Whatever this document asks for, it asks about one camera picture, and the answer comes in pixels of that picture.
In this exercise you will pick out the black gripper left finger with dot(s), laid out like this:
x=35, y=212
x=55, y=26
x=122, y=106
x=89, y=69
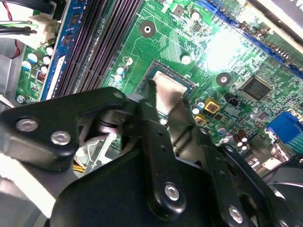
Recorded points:
x=59, y=113

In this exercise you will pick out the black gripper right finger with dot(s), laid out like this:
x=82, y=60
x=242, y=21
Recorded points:
x=222, y=170

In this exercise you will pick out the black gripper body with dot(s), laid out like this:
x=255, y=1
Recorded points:
x=106, y=201

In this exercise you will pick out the silver topped CPU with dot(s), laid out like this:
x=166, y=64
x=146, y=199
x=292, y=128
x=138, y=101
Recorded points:
x=170, y=87

